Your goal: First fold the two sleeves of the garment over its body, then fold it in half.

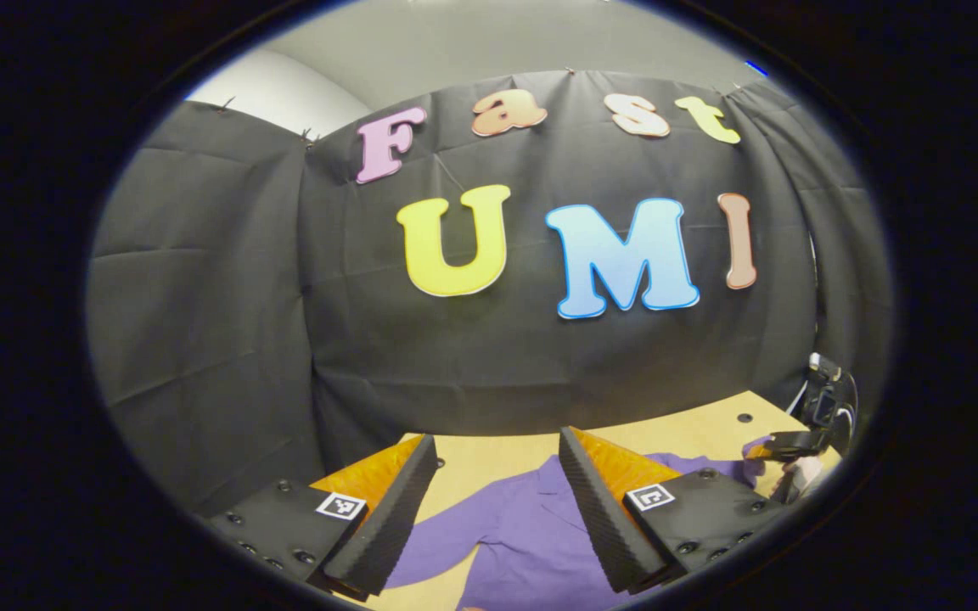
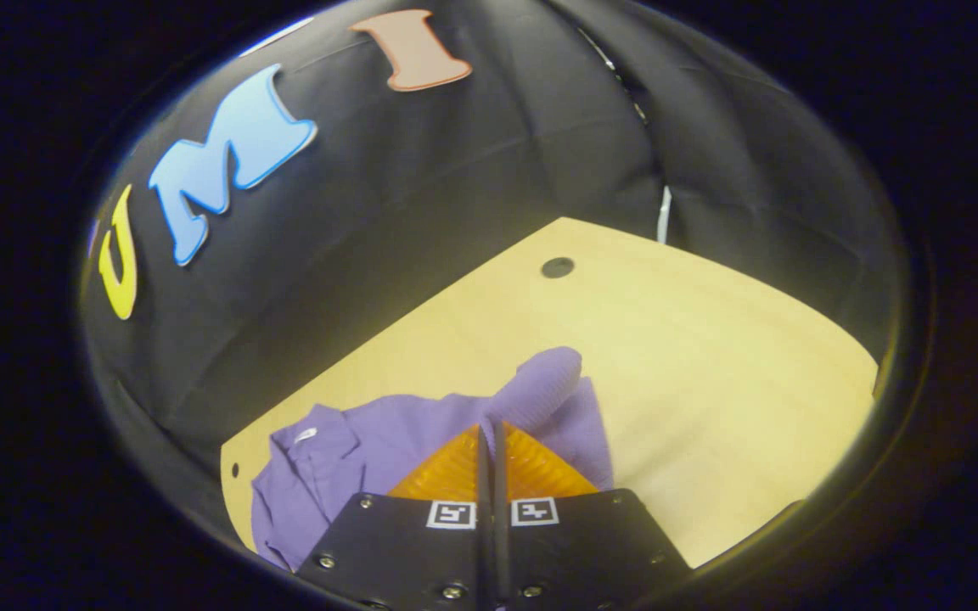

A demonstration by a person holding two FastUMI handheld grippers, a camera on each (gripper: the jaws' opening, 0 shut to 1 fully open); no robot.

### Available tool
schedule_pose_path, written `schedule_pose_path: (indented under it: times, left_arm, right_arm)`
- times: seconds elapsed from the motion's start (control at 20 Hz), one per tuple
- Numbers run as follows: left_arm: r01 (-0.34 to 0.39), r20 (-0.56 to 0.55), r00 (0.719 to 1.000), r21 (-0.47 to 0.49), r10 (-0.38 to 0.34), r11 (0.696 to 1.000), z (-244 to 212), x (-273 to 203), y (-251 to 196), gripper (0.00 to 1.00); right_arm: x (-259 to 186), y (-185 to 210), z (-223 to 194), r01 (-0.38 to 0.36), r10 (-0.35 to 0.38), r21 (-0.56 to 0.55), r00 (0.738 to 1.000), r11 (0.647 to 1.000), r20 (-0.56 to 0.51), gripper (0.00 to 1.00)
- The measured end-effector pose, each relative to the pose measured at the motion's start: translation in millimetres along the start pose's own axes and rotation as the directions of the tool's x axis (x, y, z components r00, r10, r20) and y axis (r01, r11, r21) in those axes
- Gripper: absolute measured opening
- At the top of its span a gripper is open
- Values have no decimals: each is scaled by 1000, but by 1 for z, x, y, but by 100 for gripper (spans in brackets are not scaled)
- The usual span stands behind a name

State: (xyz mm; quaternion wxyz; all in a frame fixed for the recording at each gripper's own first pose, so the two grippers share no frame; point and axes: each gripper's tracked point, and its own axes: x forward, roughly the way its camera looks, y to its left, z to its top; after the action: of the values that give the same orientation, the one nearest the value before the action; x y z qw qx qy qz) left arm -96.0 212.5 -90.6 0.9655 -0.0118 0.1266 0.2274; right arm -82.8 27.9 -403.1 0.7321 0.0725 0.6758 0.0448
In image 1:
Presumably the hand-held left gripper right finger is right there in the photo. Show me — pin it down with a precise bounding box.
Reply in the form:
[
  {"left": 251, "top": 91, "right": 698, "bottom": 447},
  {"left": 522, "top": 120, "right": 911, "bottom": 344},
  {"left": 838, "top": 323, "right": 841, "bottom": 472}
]
[{"left": 559, "top": 427, "right": 795, "bottom": 595}]

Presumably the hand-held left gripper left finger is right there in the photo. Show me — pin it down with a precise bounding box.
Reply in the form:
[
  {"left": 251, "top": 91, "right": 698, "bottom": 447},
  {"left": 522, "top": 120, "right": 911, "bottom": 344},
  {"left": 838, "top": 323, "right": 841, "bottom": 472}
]
[{"left": 205, "top": 434, "right": 440, "bottom": 600}]

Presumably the purple jacket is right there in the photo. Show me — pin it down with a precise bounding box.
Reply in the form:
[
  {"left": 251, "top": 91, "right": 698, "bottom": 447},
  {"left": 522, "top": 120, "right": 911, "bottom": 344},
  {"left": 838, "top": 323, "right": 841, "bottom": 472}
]
[{"left": 383, "top": 454, "right": 795, "bottom": 611}]

